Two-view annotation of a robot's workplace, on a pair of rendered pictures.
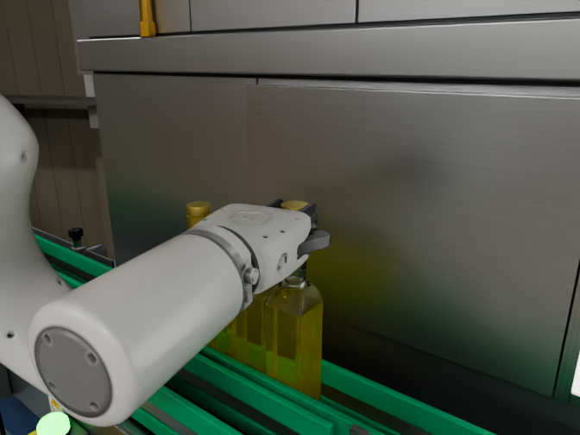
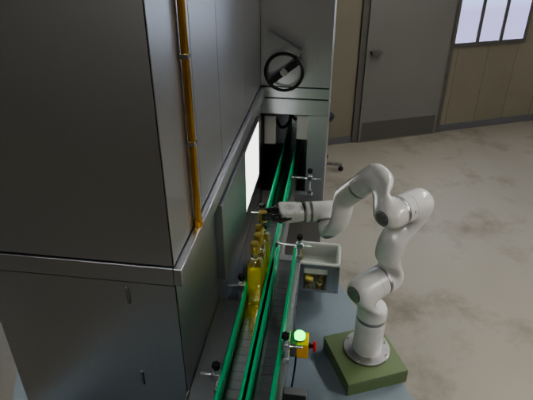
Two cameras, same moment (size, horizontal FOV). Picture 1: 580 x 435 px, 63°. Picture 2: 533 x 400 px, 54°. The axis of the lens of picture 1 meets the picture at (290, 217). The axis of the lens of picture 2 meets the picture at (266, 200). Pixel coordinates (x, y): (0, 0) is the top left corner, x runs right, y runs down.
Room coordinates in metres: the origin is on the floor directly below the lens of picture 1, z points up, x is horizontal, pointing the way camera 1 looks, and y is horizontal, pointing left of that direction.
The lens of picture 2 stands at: (1.40, 1.55, 2.46)
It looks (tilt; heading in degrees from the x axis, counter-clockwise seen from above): 30 degrees down; 241
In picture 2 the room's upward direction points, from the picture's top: straight up
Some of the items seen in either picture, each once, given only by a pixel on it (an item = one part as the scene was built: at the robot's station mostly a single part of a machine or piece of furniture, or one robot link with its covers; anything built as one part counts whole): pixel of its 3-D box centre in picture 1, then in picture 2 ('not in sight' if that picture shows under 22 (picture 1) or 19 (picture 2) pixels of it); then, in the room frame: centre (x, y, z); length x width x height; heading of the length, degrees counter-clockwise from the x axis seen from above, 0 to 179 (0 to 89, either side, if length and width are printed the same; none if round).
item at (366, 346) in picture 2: not in sight; (369, 332); (0.27, 0.40, 0.91); 0.19 x 0.19 x 0.18
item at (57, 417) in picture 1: (53, 425); (300, 335); (0.58, 0.35, 1.01); 0.05 x 0.05 x 0.03
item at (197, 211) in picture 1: (198, 218); (254, 247); (0.65, 0.13, 1.31); 0.04 x 0.04 x 0.04
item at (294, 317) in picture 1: (293, 356); (262, 253); (0.54, -0.01, 1.16); 0.06 x 0.06 x 0.21; 52
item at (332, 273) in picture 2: not in sight; (310, 267); (0.24, -0.08, 0.92); 0.27 x 0.17 x 0.15; 142
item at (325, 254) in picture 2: not in sight; (316, 259); (0.22, -0.06, 0.97); 0.22 x 0.17 x 0.09; 142
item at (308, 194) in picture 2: not in sight; (304, 186); (-0.03, -0.54, 1.07); 0.17 x 0.05 x 0.23; 142
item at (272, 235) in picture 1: (244, 249); (292, 212); (0.43, 0.04, 1.35); 0.11 x 0.10 x 0.07; 156
